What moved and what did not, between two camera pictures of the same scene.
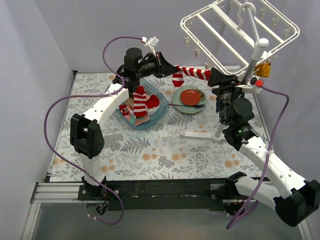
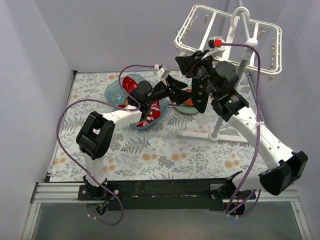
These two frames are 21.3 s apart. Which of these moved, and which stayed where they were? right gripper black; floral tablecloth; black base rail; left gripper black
Moved: left gripper black; right gripper black
Stayed: floral tablecloth; black base rail
